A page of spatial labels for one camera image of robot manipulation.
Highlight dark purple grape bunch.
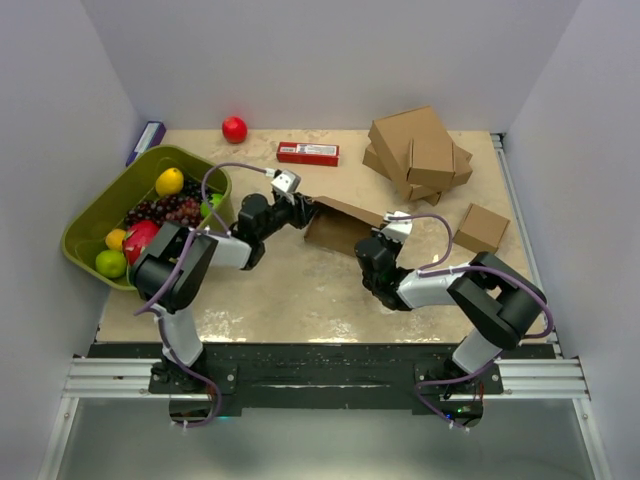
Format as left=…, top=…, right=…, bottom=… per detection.
left=123, top=179, right=203, bottom=229

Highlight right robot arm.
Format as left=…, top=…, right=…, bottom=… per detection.
left=355, top=231, right=553, bottom=393

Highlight lone small cardboard box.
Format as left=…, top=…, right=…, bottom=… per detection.
left=453, top=203, right=510, bottom=254

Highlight yellow lemon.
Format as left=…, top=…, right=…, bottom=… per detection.
left=154, top=167, right=184, bottom=197

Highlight red grape bunch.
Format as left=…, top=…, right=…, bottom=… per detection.
left=156, top=195, right=203, bottom=227

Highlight green lime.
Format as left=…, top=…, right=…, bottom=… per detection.
left=95, top=249, right=128, bottom=279

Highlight red dragon fruit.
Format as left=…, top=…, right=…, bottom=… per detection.
left=122, top=220, right=159, bottom=266

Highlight red apple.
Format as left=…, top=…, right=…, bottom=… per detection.
left=221, top=116, right=248, bottom=144

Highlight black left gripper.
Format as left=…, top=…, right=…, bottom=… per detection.
left=258, top=193, right=321, bottom=243

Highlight large stacked cardboard box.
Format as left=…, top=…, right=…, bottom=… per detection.
left=369, top=106, right=451, bottom=180

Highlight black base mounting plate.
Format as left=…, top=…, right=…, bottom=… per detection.
left=87, top=343, right=555, bottom=427

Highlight top small cardboard box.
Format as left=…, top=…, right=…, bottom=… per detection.
left=407, top=138, right=473, bottom=191

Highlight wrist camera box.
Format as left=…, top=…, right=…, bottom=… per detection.
left=380, top=211, right=413, bottom=244
left=271, top=170, right=301, bottom=204

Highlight red rectangular carton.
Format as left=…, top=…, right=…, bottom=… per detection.
left=276, top=142, right=340, bottom=167

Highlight small orange fruit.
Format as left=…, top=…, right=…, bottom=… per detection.
left=105, top=229, right=126, bottom=252

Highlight purple flat box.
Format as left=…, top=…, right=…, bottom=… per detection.
left=125, top=121, right=166, bottom=167

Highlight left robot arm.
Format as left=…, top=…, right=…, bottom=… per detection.
left=130, top=193, right=318, bottom=392

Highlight olive green plastic bin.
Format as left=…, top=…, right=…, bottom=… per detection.
left=61, top=145, right=236, bottom=291

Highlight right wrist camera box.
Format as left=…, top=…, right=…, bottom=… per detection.
left=380, top=211, right=413, bottom=244

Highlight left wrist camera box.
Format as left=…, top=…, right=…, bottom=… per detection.
left=271, top=170, right=301, bottom=204

